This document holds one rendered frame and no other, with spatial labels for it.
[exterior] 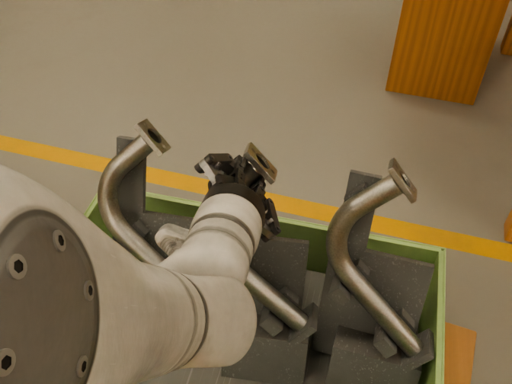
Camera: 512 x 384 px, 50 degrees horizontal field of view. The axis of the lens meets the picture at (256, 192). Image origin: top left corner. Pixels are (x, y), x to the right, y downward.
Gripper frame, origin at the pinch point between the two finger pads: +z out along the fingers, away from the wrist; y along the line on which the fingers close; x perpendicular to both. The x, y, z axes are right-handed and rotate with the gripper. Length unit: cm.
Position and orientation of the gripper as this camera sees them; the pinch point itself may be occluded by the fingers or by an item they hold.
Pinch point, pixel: (248, 175)
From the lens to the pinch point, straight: 73.5
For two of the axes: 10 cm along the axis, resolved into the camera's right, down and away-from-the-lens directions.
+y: -6.6, -7.2, -2.3
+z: 1.4, -4.1, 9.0
